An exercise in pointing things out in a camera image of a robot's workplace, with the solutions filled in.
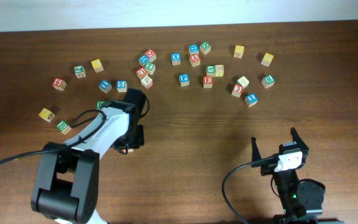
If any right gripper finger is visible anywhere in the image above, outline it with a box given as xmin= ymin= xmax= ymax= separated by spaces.
xmin=251 ymin=137 xmax=262 ymax=164
xmin=290 ymin=127 xmax=309 ymax=154

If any green V block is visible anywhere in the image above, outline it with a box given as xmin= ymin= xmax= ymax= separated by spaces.
xmin=206 ymin=65 xmax=216 ymax=77

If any yellow block upper left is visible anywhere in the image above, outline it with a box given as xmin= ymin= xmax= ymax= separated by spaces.
xmin=91 ymin=59 xmax=104 ymax=73

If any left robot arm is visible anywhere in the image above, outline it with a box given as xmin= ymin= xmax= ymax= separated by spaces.
xmin=30 ymin=88 xmax=149 ymax=223

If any blue P block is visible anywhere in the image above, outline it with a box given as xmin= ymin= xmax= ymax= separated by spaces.
xmin=179 ymin=73 xmax=190 ymax=86

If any red E block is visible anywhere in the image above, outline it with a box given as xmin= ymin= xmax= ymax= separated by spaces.
xmin=203 ymin=76 xmax=213 ymax=88

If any blue H block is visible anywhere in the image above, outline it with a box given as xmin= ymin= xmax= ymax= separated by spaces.
xmin=188 ymin=44 xmax=200 ymax=55

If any yellow block upper middle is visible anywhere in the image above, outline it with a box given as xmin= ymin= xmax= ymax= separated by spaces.
xmin=233 ymin=45 xmax=245 ymax=58

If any green B block upper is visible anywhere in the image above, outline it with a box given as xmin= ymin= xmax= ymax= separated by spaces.
xmin=96 ymin=101 xmax=105 ymax=110

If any blue X block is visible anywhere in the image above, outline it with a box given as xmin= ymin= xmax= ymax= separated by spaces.
xmin=171 ymin=52 xmax=181 ymax=65

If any red A block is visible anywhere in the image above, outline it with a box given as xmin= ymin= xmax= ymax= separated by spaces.
xmin=190 ymin=54 xmax=201 ymax=67

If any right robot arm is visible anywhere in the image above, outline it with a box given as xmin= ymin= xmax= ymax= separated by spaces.
xmin=251 ymin=128 xmax=326 ymax=223

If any yellow 8 block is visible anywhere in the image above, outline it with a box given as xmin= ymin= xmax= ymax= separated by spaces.
xmin=215 ymin=65 xmax=224 ymax=77

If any red 3 block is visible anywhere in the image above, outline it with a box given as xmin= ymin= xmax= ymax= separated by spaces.
xmin=231 ymin=84 xmax=244 ymax=98

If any green Z block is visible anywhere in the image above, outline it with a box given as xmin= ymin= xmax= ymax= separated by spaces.
xmin=144 ymin=62 xmax=156 ymax=75

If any blue D block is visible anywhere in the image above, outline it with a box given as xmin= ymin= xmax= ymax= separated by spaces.
xmin=139 ymin=54 xmax=149 ymax=67

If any yellow block far left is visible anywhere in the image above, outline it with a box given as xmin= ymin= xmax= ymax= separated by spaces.
xmin=39 ymin=108 xmax=55 ymax=122

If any blue L block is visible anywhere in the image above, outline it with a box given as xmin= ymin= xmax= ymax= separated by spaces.
xmin=244 ymin=93 xmax=259 ymax=107

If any green J block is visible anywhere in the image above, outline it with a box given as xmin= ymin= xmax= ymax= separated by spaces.
xmin=73 ymin=65 xmax=86 ymax=78

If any green b block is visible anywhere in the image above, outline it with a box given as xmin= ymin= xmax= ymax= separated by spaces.
xmin=56 ymin=120 xmax=71 ymax=134
xmin=96 ymin=101 xmax=105 ymax=110

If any yellow block upper right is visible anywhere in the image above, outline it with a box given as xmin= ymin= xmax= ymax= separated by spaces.
xmin=261 ymin=53 xmax=274 ymax=67

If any blue 5 block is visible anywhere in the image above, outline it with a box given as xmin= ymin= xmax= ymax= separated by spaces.
xmin=116 ymin=80 xmax=127 ymax=93

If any plain wood O block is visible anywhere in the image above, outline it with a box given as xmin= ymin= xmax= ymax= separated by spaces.
xmin=237 ymin=76 xmax=249 ymax=88

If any red 6 block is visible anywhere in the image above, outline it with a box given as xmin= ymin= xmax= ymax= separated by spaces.
xmin=52 ymin=78 xmax=67 ymax=91

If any red Q block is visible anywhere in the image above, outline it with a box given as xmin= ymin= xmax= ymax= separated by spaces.
xmin=145 ymin=49 xmax=157 ymax=62

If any plain wood red-edged block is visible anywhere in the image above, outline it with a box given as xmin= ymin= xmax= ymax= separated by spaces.
xmin=141 ymin=75 xmax=154 ymax=89

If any green N block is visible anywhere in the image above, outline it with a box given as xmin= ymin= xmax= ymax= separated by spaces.
xmin=200 ymin=41 xmax=211 ymax=55

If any green B block lower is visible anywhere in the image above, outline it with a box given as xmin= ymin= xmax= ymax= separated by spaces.
xmin=56 ymin=120 xmax=71 ymax=134

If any blue T block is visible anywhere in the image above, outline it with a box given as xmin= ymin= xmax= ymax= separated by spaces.
xmin=98 ymin=80 xmax=112 ymax=93

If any green R block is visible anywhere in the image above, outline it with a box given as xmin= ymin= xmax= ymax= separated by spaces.
xmin=261 ymin=75 xmax=275 ymax=88

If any red U block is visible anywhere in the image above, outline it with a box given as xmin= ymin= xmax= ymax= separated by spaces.
xmin=136 ymin=67 xmax=148 ymax=80

